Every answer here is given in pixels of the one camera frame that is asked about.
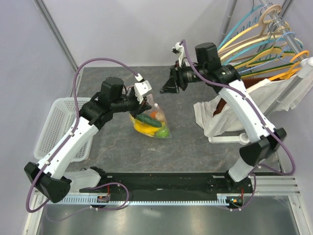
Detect white cloth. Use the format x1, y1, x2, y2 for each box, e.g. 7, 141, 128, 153
194, 74, 313, 137

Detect orange fruit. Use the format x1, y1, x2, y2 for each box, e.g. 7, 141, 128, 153
150, 111, 158, 118

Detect green custard apple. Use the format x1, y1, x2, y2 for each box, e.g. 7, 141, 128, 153
155, 126, 170, 138

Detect orange hanger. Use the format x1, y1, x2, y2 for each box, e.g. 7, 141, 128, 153
268, 50, 310, 81

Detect white clothes rack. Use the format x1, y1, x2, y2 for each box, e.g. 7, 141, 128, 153
194, 2, 313, 145

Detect white cable duct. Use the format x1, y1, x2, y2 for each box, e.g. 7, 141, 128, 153
57, 194, 239, 206

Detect yellow banana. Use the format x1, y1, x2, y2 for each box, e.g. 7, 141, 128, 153
130, 116, 161, 137

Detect aluminium frame post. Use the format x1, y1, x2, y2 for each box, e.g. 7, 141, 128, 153
34, 0, 78, 71

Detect clear zip top bag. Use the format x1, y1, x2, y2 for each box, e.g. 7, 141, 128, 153
130, 94, 172, 139

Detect brown box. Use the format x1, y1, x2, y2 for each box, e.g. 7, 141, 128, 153
212, 77, 266, 118

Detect beige wooden hanger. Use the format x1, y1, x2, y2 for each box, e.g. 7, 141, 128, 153
218, 4, 282, 64

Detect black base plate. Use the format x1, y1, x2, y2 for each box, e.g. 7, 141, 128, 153
78, 172, 255, 203

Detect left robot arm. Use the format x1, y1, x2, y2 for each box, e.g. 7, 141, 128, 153
24, 77, 153, 203

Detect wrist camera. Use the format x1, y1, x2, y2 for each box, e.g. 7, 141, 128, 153
171, 42, 186, 67
134, 73, 153, 104

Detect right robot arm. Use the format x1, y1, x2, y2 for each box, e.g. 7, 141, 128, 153
160, 40, 287, 193

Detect teal hanger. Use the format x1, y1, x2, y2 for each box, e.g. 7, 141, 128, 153
218, 3, 306, 71

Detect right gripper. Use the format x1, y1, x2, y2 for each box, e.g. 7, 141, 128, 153
160, 60, 207, 94

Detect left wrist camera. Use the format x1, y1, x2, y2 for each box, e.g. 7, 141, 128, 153
134, 73, 153, 104

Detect light blue hanger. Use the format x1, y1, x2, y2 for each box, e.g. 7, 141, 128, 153
234, 32, 309, 80

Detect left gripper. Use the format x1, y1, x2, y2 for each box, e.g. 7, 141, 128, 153
112, 89, 152, 119

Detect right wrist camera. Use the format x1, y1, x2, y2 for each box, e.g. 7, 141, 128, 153
171, 42, 186, 67

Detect white plastic basket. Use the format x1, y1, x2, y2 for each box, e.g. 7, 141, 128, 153
33, 97, 93, 162

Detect green cucumber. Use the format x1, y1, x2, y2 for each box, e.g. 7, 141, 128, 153
136, 113, 162, 128

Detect green hanger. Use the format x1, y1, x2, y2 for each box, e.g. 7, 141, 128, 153
237, 48, 295, 78

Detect yellow hanger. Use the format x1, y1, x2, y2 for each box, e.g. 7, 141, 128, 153
234, 47, 283, 72

